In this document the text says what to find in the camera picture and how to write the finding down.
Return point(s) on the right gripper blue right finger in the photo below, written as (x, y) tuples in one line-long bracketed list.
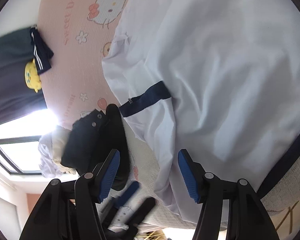
[(207, 189)]

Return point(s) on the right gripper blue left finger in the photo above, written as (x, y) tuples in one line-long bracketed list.
[(93, 188)]

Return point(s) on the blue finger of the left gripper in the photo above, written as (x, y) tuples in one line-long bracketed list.
[(137, 218), (112, 207)]

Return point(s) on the white shirt navy trim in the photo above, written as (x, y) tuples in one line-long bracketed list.
[(219, 78)]

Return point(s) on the white cream clothes heap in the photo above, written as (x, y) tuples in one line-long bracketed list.
[(51, 147)]

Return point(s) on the wicker bamboo basket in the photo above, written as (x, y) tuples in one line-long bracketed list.
[(290, 214)]

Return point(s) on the dark teal curtain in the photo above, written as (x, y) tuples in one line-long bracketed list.
[(16, 99)]

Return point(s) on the yellow plush toy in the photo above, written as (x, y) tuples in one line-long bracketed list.
[(32, 78)]

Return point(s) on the navy white-striped folded garment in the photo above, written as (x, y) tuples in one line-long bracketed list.
[(41, 51)]

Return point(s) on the pink cream Hello Kitty blanket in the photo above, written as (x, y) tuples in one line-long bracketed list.
[(80, 34)]

